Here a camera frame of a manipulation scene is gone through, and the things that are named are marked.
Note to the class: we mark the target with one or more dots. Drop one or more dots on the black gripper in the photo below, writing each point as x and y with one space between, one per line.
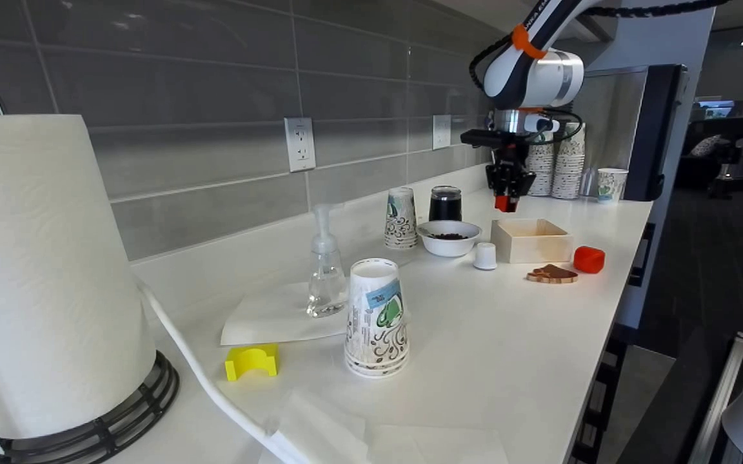
511 162

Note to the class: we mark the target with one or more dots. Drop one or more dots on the red plastic cup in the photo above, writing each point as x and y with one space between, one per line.
589 259

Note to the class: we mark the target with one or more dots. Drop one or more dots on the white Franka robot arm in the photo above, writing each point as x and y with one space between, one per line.
554 78

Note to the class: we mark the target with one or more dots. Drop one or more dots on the light wooden box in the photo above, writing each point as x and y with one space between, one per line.
529 247

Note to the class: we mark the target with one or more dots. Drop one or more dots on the white bowl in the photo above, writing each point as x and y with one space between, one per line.
451 247

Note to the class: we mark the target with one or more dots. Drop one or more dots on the black printed tumbler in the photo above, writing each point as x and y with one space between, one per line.
446 203

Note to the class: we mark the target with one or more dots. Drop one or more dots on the small white shaker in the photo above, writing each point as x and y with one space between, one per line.
487 256

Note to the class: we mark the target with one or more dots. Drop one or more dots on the brown flat toy piece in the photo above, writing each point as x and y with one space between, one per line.
551 273

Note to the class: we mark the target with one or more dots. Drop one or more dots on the single printed paper cup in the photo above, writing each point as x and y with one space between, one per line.
609 183

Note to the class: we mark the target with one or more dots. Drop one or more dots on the tall black panel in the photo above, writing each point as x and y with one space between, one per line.
656 130

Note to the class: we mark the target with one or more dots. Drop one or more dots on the large printed paper cup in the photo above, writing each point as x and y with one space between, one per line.
379 323

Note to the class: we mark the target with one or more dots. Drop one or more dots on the clear glass bottle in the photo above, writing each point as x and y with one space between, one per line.
326 286

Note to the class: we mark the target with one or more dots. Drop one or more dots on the background monitor screen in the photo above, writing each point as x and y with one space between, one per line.
717 108

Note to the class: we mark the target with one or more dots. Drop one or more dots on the metal stand leg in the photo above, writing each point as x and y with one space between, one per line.
723 395

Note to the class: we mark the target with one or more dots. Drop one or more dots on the yellow plastic block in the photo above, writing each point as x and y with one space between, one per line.
252 362

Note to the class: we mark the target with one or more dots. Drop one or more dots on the black paper towel holder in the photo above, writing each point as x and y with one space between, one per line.
105 429

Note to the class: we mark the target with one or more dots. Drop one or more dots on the white paper towel roll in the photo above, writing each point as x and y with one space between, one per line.
44 273

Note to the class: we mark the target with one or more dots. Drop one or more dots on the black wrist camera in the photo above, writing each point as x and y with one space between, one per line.
487 136

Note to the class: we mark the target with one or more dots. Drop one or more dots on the white wall outlet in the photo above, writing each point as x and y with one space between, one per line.
443 132
301 142

